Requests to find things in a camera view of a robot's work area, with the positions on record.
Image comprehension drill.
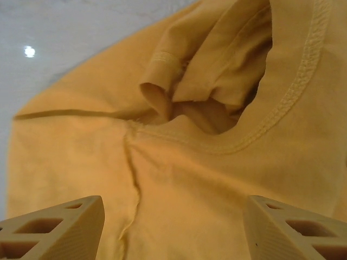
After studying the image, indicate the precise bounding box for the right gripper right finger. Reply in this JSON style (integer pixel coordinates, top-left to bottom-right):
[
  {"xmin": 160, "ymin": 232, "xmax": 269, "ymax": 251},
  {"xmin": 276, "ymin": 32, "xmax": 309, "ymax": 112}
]
[{"xmin": 243, "ymin": 194, "xmax": 347, "ymax": 260}]

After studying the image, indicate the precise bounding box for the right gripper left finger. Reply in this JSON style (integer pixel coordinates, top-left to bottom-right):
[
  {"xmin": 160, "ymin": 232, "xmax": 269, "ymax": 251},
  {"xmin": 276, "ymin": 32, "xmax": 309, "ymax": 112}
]
[{"xmin": 0, "ymin": 195, "xmax": 105, "ymax": 260}]

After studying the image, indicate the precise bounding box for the yellow t-shirt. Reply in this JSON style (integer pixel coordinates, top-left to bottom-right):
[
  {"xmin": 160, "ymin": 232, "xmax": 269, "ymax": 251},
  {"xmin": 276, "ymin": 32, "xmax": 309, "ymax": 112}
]
[{"xmin": 7, "ymin": 0, "xmax": 347, "ymax": 260}]

